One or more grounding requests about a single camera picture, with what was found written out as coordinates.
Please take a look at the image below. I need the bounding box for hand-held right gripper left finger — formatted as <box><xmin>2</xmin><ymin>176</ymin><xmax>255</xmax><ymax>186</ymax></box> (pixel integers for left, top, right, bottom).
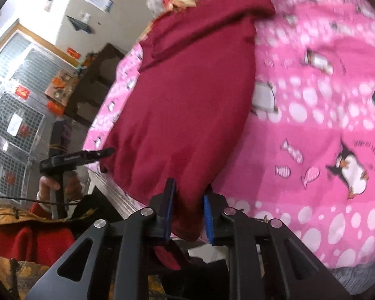
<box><xmin>26</xmin><ymin>177</ymin><xmax>177</xmax><ymax>300</ymax></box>

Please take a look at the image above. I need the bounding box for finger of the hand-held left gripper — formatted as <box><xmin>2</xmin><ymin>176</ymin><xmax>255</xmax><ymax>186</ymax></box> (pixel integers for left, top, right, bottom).
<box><xmin>87</xmin><ymin>147</ymin><xmax>116</xmax><ymax>164</ymax></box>

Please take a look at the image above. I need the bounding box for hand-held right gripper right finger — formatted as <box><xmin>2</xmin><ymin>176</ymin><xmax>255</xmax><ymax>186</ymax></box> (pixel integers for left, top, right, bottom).
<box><xmin>203</xmin><ymin>184</ymin><xmax>352</xmax><ymax>300</ymax></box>

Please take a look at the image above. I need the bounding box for maroon fleece garment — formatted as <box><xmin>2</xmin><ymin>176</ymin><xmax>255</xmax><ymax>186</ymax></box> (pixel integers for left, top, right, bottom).
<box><xmin>100</xmin><ymin>0</ymin><xmax>276</xmax><ymax>271</ymax></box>

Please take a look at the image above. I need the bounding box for person's left hand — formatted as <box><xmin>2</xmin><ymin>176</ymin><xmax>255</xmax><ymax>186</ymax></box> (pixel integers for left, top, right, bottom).
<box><xmin>37</xmin><ymin>174</ymin><xmax>83</xmax><ymax>206</ymax></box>

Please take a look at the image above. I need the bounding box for red box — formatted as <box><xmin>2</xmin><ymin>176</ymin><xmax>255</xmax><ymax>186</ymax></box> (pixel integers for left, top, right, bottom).
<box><xmin>47</xmin><ymin>100</ymin><xmax>65</xmax><ymax>115</ymax></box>

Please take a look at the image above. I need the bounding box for white paper sheet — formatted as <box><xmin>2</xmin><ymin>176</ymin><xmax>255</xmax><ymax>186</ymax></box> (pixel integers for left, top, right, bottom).
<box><xmin>9</xmin><ymin>114</ymin><xmax>22</xmax><ymax>135</ymax></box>

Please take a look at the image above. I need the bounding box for dark wooden table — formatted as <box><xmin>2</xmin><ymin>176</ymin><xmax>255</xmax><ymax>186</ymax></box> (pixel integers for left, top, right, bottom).
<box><xmin>64</xmin><ymin>43</ymin><xmax>129</xmax><ymax>127</ymax></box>

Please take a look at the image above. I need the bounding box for picture board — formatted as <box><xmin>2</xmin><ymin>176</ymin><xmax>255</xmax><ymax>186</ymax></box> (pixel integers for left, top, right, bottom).
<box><xmin>44</xmin><ymin>69</ymin><xmax>79</xmax><ymax>107</ymax></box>

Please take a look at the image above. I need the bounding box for red sweater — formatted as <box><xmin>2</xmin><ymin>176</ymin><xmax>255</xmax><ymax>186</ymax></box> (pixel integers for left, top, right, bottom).
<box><xmin>0</xmin><ymin>226</ymin><xmax>76</xmax><ymax>263</ymax></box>

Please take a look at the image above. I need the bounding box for metal glass door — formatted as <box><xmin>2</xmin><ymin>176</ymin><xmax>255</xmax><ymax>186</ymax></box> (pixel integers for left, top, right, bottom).
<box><xmin>0</xmin><ymin>20</ymin><xmax>82</xmax><ymax>201</ymax></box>

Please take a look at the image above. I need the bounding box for gold patterned jacket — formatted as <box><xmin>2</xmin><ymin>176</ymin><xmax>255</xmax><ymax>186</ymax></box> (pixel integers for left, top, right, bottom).
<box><xmin>0</xmin><ymin>194</ymin><xmax>163</xmax><ymax>300</ymax></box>

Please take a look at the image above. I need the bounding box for pink penguin print blanket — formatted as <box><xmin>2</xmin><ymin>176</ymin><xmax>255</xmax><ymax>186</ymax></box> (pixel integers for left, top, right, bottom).
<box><xmin>83</xmin><ymin>0</ymin><xmax>375</xmax><ymax>271</ymax></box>

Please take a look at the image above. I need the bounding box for hanging dark cloth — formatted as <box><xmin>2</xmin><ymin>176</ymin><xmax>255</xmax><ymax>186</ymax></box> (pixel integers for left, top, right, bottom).
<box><xmin>65</xmin><ymin>15</ymin><xmax>94</xmax><ymax>34</ymax></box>

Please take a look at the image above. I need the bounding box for grey bed sheet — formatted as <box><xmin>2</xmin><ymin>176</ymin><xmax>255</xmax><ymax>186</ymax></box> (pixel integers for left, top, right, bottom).
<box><xmin>329</xmin><ymin>261</ymin><xmax>375</xmax><ymax>296</ymax></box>

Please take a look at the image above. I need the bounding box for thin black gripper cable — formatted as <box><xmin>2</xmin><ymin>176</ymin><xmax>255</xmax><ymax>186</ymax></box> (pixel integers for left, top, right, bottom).
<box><xmin>0</xmin><ymin>195</ymin><xmax>79</xmax><ymax>206</ymax></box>

